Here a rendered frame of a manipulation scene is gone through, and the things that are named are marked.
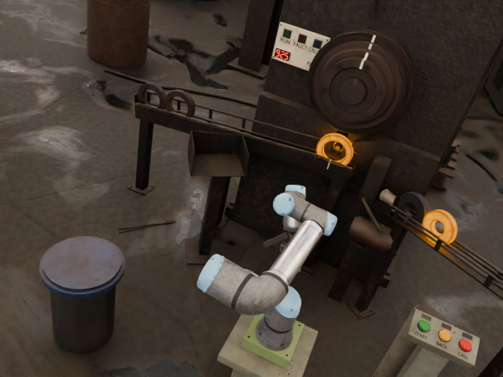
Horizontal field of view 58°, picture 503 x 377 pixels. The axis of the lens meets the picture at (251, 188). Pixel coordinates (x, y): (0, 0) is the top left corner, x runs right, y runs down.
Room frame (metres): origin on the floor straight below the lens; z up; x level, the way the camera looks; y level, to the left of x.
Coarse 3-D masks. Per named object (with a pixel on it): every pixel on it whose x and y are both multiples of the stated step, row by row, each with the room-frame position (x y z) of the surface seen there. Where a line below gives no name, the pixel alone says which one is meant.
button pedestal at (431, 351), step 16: (416, 320) 1.20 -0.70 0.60; (432, 320) 1.21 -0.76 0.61; (416, 336) 1.15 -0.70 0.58; (432, 336) 1.16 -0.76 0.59; (416, 352) 1.17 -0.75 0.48; (432, 352) 1.14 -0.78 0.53; (448, 352) 1.11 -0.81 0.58; (464, 352) 1.12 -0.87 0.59; (416, 368) 1.14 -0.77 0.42; (432, 368) 1.13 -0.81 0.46
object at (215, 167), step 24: (192, 144) 1.85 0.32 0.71; (216, 144) 2.01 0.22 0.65; (240, 144) 2.04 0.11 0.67; (192, 168) 1.85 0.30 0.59; (216, 168) 1.88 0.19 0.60; (240, 168) 1.92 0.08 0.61; (216, 192) 1.90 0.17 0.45; (216, 216) 1.90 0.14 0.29; (192, 240) 1.99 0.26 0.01; (216, 240) 2.04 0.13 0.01; (192, 264) 1.81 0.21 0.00
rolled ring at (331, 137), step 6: (324, 138) 2.07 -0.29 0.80; (330, 138) 2.06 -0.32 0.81; (336, 138) 2.06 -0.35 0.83; (342, 138) 2.05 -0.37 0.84; (318, 144) 2.08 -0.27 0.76; (324, 144) 2.07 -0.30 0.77; (342, 144) 2.05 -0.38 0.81; (348, 144) 2.04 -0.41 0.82; (318, 150) 2.07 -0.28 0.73; (348, 150) 2.04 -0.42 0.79; (324, 156) 2.07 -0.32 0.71; (348, 156) 2.03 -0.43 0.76; (342, 162) 2.04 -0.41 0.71; (348, 162) 2.03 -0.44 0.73
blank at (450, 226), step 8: (424, 216) 1.71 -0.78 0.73; (432, 216) 1.69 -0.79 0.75; (440, 216) 1.66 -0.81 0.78; (448, 216) 1.65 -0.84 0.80; (424, 224) 1.70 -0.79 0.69; (432, 224) 1.68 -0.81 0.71; (448, 224) 1.63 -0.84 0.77; (456, 224) 1.63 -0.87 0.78; (448, 232) 1.61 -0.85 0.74; (456, 232) 1.61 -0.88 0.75; (432, 240) 1.65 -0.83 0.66; (448, 240) 1.60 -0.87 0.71
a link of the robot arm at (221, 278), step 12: (216, 264) 0.96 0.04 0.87; (228, 264) 0.97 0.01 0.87; (204, 276) 0.93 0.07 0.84; (216, 276) 0.93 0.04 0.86; (228, 276) 0.93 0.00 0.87; (240, 276) 0.94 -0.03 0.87; (252, 276) 0.95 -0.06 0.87; (204, 288) 0.92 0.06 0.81; (216, 288) 0.91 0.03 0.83; (228, 288) 0.91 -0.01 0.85; (240, 288) 0.90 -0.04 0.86; (228, 300) 0.89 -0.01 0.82
